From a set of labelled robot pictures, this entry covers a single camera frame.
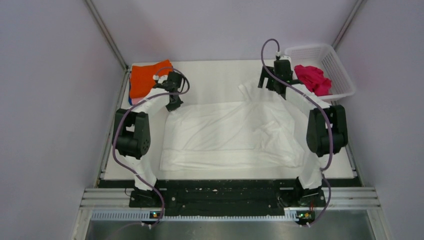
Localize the white printed t shirt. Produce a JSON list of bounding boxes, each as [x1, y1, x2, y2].
[[160, 84, 305, 172]]

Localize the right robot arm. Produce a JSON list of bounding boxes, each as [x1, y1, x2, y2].
[[258, 58, 348, 206]]

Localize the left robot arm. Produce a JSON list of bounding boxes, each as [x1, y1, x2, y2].
[[111, 68, 190, 207]]

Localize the crumpled magenta t shirt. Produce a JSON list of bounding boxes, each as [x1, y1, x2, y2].
[[294, 64, 332, 97]]

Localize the folded orange t shirt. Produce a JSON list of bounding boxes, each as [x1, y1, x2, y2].
[[129, 59, 173, 101]]

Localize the white plastic laundry basket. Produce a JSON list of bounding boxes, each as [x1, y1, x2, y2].
[[284, 43, 356, 102]]

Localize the folded pink t shirt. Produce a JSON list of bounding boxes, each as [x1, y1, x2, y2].
[[130, 97, 144, 106]]

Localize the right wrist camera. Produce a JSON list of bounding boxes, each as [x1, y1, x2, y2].
[[275, 51, 292, 62]]

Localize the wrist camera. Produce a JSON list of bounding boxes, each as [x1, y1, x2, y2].
[[152, 74, 168, 84], [275, 51, 292, 62]]

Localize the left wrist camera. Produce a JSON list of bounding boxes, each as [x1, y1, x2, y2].
[[152, 74, 168, 84]]

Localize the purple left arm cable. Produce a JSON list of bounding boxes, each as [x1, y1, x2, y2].
[[111, 67, 191, 229]]

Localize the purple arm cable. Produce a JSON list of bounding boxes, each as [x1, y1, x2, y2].
[[111, 67, 191, 229], [260, 38, 334, 228]]

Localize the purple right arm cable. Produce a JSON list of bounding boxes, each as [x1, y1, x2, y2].
[[260, 38, 334, 228]]

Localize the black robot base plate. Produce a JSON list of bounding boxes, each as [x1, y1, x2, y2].
[[97, 178, 362, 219]]

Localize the aluminium frame rail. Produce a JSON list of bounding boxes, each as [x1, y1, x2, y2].
[[80, 187, 381, 223]]

